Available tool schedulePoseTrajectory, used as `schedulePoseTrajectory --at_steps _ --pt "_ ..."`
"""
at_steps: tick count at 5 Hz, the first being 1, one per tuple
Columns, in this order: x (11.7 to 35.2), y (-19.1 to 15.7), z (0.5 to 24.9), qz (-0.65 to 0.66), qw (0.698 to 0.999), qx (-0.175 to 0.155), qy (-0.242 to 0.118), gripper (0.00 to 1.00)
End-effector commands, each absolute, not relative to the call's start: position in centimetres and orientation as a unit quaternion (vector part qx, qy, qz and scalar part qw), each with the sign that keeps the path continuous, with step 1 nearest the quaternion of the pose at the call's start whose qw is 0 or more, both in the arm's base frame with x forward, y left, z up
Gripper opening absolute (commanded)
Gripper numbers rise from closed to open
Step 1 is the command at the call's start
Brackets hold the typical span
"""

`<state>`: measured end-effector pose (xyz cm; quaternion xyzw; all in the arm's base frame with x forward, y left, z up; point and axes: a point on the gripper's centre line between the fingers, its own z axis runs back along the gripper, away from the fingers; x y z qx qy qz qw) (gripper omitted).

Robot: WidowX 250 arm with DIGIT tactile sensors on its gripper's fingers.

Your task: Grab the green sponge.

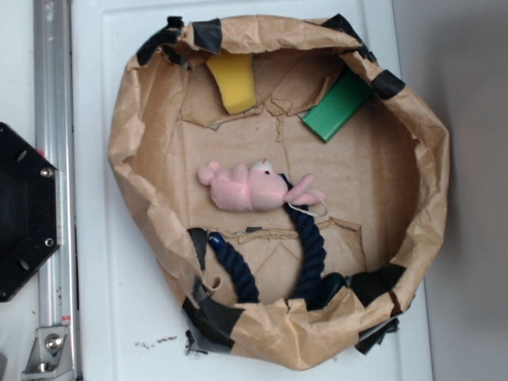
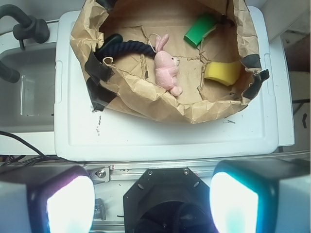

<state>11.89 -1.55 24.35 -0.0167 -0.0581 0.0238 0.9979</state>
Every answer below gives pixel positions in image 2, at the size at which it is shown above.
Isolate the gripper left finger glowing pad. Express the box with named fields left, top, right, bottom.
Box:
left=0, top=165, right=95, bottom=233

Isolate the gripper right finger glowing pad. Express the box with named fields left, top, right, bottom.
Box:
left=209, top=159, right=311, bottom=233

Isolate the yellow sponge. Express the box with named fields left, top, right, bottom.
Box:
left=204, top=61, right=242, bottom=86

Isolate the green sponge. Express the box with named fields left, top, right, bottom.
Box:
left=184, top=14, right=217, bottom=48

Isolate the white plastic bin lid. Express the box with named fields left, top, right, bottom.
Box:
left=54, top=11, right=279, bottom=162

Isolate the clear plastic container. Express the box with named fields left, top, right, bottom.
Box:
left=0, top=43, right=56, bottom=133

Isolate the brown paper bag tray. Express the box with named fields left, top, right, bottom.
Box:
left=70, top=0, right=269, bottom=124

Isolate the pink plush bunny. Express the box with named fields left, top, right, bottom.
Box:
left=154, top=34, right=183, bottom=97

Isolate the metal corner bracket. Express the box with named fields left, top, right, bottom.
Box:
left=87, top=166, right=111, bottom=183

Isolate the black cable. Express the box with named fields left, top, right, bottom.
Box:
left=0, top=130, right=86, bottom=168

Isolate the aluminium extrusion rail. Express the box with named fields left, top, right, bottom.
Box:
left=83, top=159, right=219, bottom=181

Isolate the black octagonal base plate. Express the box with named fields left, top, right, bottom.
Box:
left=123, top=167, right=216, bottom=233

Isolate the navy blue rope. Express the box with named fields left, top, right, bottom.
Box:
left=95, top=33, right=156, bottom=64

